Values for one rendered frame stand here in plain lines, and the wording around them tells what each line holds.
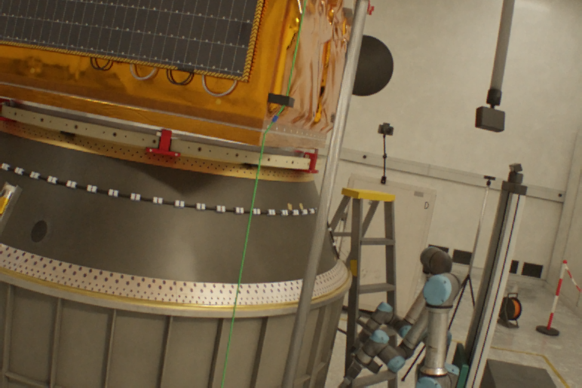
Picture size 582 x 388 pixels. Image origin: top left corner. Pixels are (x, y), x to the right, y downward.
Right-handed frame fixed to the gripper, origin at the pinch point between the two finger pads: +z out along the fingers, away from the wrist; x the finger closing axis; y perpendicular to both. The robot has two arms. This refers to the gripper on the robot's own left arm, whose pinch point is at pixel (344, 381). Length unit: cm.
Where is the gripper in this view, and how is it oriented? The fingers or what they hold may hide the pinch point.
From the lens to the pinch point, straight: 270.6
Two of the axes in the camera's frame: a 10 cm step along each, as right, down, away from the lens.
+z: -5.0, 8.2, 2.8
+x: -3.4, 1.1, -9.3
